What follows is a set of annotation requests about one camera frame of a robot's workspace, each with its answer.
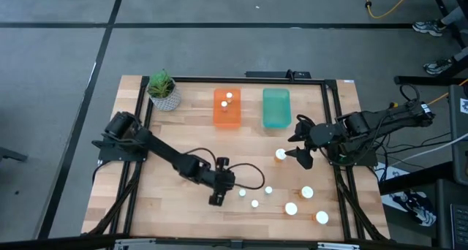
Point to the black overhead rig frame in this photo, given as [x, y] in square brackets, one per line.
[73, 242]

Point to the black computer case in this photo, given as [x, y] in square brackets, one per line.
[459, 140]

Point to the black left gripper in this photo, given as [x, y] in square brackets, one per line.
[222, 182]

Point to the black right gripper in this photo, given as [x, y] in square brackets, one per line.
[313, 142]

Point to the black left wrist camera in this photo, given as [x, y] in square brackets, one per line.
[221, 163]

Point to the white triangle-patterned plant pot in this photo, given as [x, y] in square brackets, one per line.
[170, 104]

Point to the black laptop keyboard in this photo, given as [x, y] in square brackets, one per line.
[453, 213]

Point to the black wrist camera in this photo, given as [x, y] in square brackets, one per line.
[221, 163]
[299, 131]

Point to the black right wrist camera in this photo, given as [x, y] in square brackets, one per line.
[299, 131]

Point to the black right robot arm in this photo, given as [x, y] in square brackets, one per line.
[365, 127]

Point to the black and white bag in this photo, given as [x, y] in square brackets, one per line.
[413, 206]

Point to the person's shoe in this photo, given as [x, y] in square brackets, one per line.
[437, 66]
[428, 26]

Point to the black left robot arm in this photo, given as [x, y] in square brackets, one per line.
[161, 151]

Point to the orange translucent plastic bin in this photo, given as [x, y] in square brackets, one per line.
[228, 118]

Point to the black desk frame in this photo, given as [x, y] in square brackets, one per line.
[420, 80]

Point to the grey chair base leg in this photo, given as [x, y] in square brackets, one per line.
[11, 155]

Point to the silver aluminium bracket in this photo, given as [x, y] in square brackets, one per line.
[135, 244]
[338, 246]

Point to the green succulent plant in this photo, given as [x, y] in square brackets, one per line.
[160, 85]

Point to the small orange pill bottle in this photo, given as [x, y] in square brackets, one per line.
[254, 203]
[268, 190]
[224, 104]
[242, 192]
[229, 95]

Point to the black aluminium table frame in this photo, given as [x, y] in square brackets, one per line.
[256, 80]

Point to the teal translucent plastic bin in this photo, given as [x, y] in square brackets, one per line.
[276, 109]

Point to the large orange pill bottle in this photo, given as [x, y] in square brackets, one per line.
[322, 217]
[306, 192]
[291, 208]
[280, 154]

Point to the person's leg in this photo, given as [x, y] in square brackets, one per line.
[462, 54]
[457, 14]

